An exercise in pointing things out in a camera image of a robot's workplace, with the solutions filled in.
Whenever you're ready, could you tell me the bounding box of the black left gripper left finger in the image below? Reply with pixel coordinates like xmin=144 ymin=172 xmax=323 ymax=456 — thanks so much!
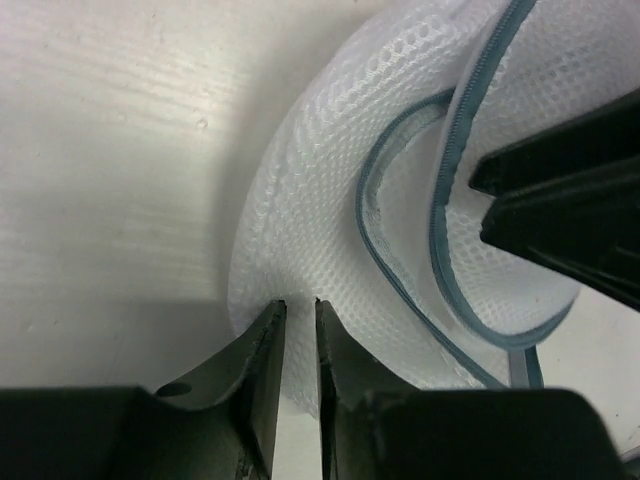
xmin=1 ymin=300 xmax=286 ymax=479

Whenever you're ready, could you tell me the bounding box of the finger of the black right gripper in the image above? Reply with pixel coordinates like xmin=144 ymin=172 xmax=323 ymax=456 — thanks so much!
xmin=469 ymin=92 xmax=639 ymax=197
xmin=480 ymin=156 xmax=639 ymax=310

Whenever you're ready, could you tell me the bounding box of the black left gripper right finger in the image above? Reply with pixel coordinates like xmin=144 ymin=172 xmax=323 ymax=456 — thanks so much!
xmin=315 ymin=301 xmax=625 ymax=479

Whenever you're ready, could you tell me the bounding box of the white mesh laundry bag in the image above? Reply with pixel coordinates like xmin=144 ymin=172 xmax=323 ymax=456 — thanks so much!
xmin=228 ymin=1 xmax=639 ymax=413

